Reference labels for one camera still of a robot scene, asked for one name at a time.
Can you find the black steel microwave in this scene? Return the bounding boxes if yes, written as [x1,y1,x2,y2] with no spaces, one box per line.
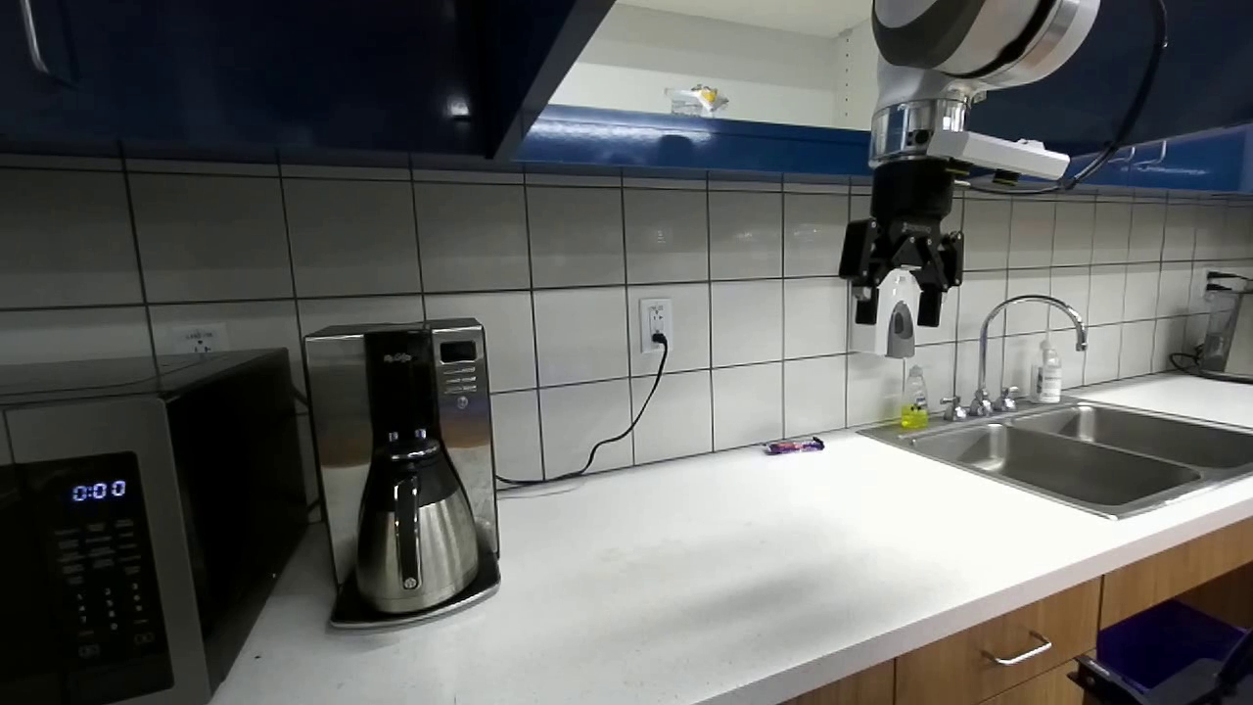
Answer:
[0,346,313,705]

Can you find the white wall outlet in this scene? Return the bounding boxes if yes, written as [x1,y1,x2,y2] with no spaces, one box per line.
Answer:
[636,293,681,362]

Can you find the blue cupboard door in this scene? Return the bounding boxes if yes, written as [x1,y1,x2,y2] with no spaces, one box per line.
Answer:
[467,0,617,167]
[1040,0,1253,199]

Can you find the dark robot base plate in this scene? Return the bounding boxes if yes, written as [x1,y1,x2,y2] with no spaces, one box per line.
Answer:
[1091,597,1253,705]

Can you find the silver drawer handle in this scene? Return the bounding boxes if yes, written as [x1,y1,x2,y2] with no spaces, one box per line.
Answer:
[985,632,1060,672]

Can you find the black steel coffee maker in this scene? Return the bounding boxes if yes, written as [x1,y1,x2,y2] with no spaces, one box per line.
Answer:
[301,312,505,633]

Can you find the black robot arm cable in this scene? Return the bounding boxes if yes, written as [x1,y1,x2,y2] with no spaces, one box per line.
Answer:
[1077,0,1176,179]

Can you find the blue glossy wall cabinet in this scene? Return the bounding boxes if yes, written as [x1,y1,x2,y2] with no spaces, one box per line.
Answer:
[0,0,479,167]

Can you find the purple candy bar wrapper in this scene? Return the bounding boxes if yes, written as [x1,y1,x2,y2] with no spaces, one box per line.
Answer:
[761,432,830,458]

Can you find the steel coffee carafe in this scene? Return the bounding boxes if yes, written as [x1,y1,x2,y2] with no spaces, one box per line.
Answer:
[347,428,485,620]

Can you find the wooden base cabinet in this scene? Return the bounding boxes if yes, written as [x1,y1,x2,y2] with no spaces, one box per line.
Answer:
[779,513,1253,705]

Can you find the silver cupboard handle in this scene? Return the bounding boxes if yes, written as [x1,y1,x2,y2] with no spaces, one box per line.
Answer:
[12,0,63,86]

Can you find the black power cord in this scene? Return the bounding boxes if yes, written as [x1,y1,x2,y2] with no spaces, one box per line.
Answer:
[492,330,676,494]

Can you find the stainless steel sink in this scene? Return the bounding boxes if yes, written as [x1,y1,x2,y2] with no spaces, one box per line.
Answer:
[865,396,1253,524]

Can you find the small white bottle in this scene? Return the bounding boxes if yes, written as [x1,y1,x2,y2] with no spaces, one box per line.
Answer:
[1034,338,1070,409]

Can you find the wooden drawer front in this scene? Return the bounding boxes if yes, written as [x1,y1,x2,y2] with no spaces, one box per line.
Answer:
[889,576,1105,705]

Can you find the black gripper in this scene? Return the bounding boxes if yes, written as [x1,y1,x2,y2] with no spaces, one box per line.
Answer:
[839,161,972,330]

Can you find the white wall soap dispenser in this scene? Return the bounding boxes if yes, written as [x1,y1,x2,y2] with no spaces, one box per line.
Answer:
[851,260,925,363]

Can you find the chrome gooseneck faucet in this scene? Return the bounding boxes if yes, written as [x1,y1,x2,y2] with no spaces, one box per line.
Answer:
[976,291,1091,418]

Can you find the yellow dish soap bottle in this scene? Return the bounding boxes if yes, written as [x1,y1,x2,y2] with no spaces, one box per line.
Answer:
[891,362,936,434]

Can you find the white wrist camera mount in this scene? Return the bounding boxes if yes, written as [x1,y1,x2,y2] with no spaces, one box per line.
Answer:
[955,124,1077,187]

